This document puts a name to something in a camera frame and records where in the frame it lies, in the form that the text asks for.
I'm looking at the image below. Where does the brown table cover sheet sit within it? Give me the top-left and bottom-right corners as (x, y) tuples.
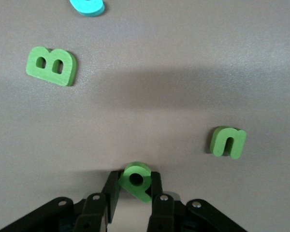
(0, 0), (290, 232)

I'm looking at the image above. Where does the cyan letter C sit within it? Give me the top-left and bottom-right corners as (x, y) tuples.
(69, 0), (106, 17)

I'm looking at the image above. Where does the green letter P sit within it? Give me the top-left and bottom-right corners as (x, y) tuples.
(117, 161), (152, 203)

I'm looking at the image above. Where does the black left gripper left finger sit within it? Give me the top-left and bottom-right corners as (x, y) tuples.
(0, 170), (120, 232)

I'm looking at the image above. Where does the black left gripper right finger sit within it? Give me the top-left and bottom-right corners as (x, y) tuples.
(146, 171), (249, 232)

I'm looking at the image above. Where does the green small letter n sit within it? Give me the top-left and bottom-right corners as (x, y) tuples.
(209, 125), (247, 160)

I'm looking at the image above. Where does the green letter B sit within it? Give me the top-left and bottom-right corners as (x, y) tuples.
(26, 46), (77, 87)

